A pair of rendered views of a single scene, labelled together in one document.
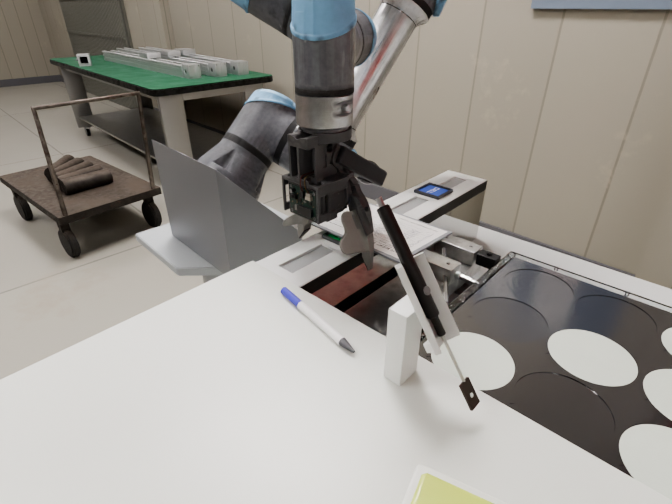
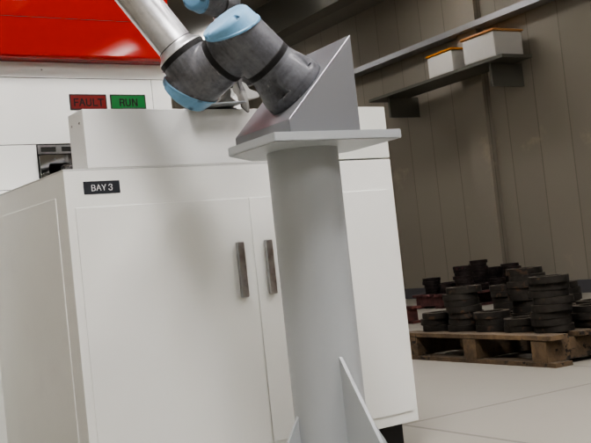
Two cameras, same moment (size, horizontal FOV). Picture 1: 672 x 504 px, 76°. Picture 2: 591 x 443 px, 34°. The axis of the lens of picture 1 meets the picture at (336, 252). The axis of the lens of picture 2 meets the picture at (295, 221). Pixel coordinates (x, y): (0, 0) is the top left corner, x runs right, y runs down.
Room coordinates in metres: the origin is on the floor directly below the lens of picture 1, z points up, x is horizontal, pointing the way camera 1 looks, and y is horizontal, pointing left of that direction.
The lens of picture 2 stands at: (3.01, 0.72, 0.55)
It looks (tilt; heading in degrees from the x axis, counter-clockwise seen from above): 2 degrees up; 193
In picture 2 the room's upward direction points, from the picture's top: 6 degrees counter-clockwise
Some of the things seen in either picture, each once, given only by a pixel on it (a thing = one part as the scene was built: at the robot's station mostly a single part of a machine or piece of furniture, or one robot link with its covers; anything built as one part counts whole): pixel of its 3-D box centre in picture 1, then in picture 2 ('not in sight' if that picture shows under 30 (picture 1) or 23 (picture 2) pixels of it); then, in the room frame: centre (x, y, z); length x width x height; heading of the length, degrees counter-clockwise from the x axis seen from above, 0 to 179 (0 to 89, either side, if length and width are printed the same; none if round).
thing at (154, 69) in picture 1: (154, 104); not in sight; (4.20, 1.72, 0.47); 2.58 x 1.01 x 0.93; 44
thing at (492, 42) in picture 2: not in sight; (492, 47); (-6.55, 0.57, 2.41); 0.47 x 0.39 x 0.27; 44
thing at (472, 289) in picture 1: (461, 299); not in sight; (0.52, -0.19, 0.90); 0.38 x 0.01 x 0.01; 137
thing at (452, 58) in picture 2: not in sight; (452, 63); (-6.98, 0.15, 2.39); 0.43 x 0.36 x 0.24; 44
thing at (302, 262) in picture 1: (390, 247); (181, 140); (0.70, -0.10, 0.89); 0.55 x 0.09 x 0.14; 137
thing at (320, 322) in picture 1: (315, 317); not in sight; (0.39, 0.02, 0.97); 0.14 x 0.01 x 0.01; 37
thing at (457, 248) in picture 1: (457, 248); not in sight; (0.68, -0.22, 0.89); 0.08 x 0.03 x 0.03; 47
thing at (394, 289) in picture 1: (407, 298); not in sight; (0.57, -0.12, 0.87); 0.36 x 0.08 x 0.03; 137
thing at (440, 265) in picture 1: (434, 264); not in sight; (0.63, -0.17, 0.89); 0.08 x 0.03 x 0.03; 47
